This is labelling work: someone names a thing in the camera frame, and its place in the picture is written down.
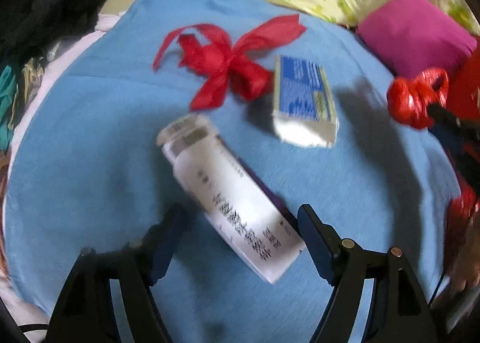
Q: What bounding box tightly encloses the red plastic bag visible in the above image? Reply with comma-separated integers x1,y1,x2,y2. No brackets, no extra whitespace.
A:
386,67,449,130

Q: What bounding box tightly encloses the red shopping bag with lettering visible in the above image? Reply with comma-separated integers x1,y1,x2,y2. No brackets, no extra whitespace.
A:
447,57,479,121

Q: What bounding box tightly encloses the white purple long box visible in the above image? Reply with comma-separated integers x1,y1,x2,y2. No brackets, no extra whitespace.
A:
156,114,305,284

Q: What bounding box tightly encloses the magenta pillow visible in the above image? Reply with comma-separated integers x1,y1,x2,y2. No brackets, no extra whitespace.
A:
357,0,478,79

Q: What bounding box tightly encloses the blue white carton box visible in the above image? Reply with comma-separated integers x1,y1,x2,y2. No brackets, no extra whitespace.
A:
272,56,339,149

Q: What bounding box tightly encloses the red ribbon bow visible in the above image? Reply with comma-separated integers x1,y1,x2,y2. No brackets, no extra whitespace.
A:
152,14,307,111

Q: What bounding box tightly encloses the teal cloth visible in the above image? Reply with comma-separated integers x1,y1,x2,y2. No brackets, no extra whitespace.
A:
0,65,17,152

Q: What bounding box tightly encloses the black clothing pile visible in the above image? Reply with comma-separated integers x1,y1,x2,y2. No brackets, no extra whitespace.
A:
1,0,107,62

